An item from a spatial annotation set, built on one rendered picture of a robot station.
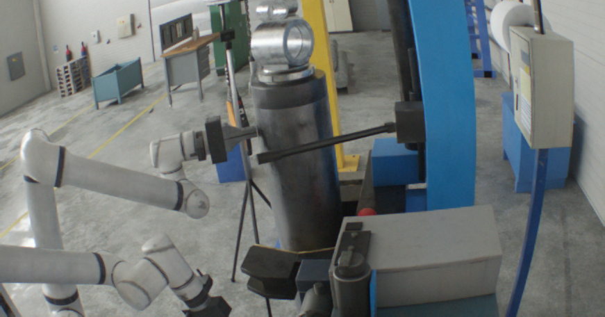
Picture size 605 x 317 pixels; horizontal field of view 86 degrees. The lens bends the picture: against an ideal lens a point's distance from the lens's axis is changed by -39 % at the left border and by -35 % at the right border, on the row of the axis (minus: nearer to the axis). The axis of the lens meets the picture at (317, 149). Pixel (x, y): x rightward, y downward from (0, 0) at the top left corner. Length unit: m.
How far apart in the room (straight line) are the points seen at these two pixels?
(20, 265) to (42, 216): 0.43
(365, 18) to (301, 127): 10.77
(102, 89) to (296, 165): 8.24
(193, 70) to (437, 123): 6.29
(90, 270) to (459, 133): 1.06
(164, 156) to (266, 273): 0.45
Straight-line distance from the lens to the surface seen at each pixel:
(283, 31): 1.29
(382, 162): 1.54
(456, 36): 1.23
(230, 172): 4.35
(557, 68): 1.53
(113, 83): 9.20
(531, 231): 1.90
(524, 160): 3.57
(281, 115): 1.32
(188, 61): 7.38
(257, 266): 1.40
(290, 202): 1.43
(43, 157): 1.17
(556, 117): 1.58
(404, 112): 1.28
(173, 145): 1.41
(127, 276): 1.03
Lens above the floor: 1.80
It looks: 22 degrees down
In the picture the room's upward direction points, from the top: 8 degrees counter-clockwise
